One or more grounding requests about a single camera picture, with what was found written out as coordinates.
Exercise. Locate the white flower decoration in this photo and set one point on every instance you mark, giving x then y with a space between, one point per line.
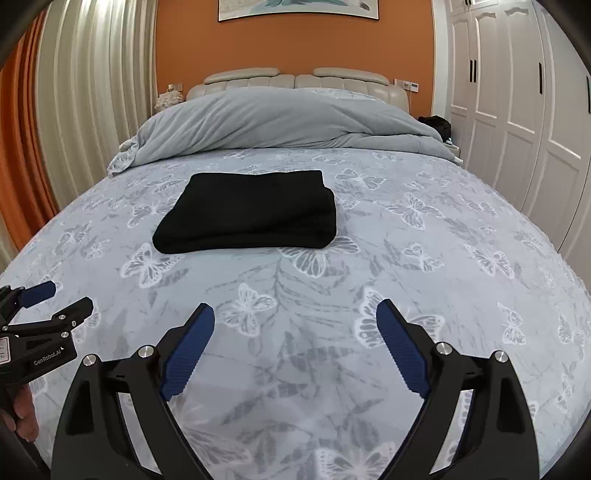
168 99

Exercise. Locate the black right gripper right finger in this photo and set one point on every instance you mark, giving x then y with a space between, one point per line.
498 440

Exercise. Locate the black item on nightstand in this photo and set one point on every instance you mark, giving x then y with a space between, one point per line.
440 124

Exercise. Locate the person's left hand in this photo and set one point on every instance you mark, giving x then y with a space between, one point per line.
25 423

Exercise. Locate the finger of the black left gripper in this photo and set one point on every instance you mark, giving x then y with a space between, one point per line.
12 300
71 316

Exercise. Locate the white wall socket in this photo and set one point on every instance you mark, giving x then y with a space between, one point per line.
408 85

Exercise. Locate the grey duvet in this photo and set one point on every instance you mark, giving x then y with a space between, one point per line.
264 117

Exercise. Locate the orange curtain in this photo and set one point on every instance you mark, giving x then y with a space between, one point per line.
27 198

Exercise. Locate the butterfly patterned bed sheet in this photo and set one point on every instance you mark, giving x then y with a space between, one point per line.
296 382

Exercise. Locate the black pants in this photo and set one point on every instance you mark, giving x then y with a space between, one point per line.
243 211

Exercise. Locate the white wardrobe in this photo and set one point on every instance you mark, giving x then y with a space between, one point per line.
519 104

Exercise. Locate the framed wall painting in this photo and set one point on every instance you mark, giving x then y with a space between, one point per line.
235 9

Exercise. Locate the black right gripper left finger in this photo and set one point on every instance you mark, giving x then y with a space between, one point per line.
92 440

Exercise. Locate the beige curtain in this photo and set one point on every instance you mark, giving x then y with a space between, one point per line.
95 86

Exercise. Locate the beige padded headboard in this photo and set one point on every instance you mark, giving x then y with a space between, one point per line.
358 81

